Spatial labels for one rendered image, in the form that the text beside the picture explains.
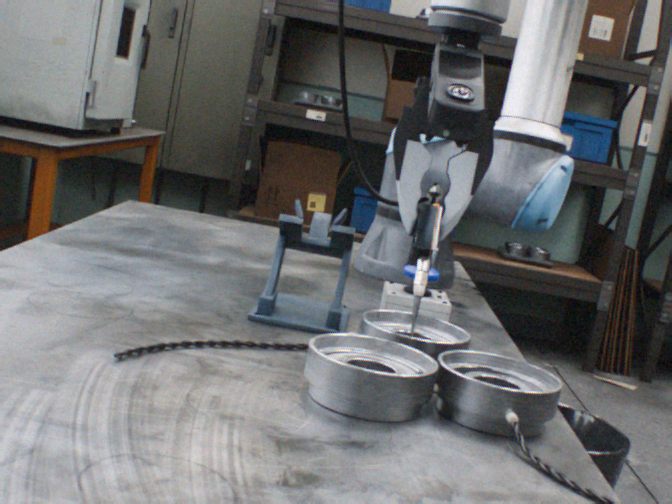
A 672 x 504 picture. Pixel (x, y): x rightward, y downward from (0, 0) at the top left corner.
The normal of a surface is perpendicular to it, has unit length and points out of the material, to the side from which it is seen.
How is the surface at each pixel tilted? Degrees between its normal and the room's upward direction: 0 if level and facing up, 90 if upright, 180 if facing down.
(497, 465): 0
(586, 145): 90
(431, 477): 0
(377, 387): 90
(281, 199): 91
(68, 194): 90
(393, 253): 73
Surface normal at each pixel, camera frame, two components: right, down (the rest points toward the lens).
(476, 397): -0.48, 0.06
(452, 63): 0.16, -0.73
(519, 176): -0.23, -0.07
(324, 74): -0.03, 0.15
